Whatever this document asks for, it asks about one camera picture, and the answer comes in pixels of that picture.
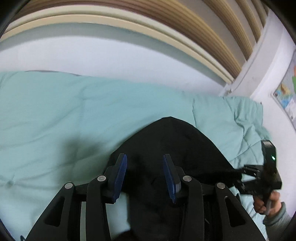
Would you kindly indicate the teal quilted bed comforter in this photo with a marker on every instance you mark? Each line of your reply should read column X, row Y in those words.
column 60, row 127

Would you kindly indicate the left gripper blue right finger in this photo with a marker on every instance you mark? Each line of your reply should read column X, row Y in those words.
column 172, row 178

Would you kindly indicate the person right hand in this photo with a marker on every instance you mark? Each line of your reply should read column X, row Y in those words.
column 271, row 208

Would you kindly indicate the black hooded jacket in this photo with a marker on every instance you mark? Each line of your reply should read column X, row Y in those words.
column 152, row 214

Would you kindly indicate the wall map poster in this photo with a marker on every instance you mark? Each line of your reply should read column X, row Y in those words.
column 285, row 92

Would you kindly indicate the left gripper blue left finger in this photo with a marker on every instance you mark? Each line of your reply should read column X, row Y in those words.
column 115, row 175

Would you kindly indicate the striped brown window blind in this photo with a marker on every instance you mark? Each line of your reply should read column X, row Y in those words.
column 221, row 35

